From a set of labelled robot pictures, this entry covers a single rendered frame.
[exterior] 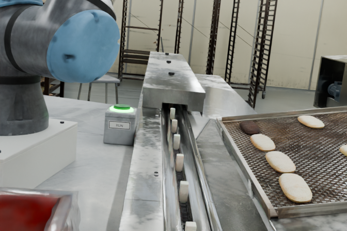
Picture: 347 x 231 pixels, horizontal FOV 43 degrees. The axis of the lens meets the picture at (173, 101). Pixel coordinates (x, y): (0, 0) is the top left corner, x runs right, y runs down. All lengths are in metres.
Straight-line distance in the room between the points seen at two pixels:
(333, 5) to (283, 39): 1.02
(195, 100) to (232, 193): 0.49
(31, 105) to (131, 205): 0.29
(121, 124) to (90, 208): 0.35
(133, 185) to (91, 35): 0.24
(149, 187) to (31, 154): 0.20
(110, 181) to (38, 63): 0.25
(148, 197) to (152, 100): 0.63
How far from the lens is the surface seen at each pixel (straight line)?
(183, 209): 0.69
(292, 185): 0.65
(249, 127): 0.95
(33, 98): 0.82
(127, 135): 1.03
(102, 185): 0.80
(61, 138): 0.84
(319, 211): 0.60
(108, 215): 0.70
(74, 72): 0.69
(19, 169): 0.73
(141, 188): 0.69
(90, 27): 0.68
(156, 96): 1.26
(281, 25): 8.08
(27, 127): 0.81
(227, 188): 0.84
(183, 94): 1.26
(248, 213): 0.76
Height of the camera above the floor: 1.12
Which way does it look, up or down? 11 degrees down
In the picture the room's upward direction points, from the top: 5 degrees clockwise
